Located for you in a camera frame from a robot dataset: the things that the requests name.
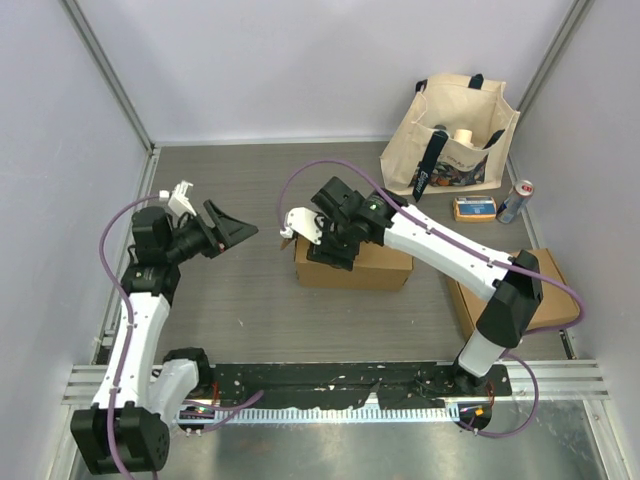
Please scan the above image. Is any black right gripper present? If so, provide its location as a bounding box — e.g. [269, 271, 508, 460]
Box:
[306, 212, 359, 272]

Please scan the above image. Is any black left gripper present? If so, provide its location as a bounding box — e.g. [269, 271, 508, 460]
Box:
[163, 200, 256, 264]

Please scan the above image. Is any spare cardboard sheet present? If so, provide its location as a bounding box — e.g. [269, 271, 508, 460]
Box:
[280, 238, 414, 292]

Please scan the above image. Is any brown cardboard box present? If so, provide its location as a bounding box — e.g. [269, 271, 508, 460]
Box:
[446, 249, 580, 340]

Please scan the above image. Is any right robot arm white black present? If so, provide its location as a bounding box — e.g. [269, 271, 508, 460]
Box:
[286, 177, 543, 395]

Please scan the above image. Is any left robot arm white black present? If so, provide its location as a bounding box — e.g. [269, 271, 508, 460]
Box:
[70, 199, 258, 479]

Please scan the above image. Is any orange blue small box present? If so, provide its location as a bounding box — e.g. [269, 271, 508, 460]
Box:
[453, 196, 497, 223]

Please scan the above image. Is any beige canvas tote bag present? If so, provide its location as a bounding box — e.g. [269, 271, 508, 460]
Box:
[380, 74, 520, 200]

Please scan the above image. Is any beige paper roll in bag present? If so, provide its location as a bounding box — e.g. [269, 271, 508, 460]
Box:
[453, 129, 474, 148]

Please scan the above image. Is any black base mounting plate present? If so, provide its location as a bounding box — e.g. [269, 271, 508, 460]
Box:
[201, 362, 512, 410]

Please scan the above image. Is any silver blue energy drink can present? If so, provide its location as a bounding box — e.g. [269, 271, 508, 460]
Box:
[496, 180, 535, 224]

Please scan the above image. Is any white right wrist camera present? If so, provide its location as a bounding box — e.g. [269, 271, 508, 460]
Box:
[280, 207, 324, 245]

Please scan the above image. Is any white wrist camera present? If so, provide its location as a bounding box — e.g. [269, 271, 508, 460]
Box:
[280, 207, 324, 245]
[159, 180, 197, 217]

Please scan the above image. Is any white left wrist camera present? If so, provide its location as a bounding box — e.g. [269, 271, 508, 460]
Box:
[159, 180, 197, 217]

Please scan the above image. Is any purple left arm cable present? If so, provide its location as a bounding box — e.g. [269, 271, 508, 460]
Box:
[97, 194, 266, 479]

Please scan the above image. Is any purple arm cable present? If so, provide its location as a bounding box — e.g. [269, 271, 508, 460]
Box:
[277, 158, 587, 439]
[97, 194, 266, 479]

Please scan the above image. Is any slotted aluminium cable duct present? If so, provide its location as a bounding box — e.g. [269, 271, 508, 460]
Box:
[172, 404, 460, 425]

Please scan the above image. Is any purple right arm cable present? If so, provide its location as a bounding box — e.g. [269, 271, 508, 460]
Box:
[277, 158, 587, 439]

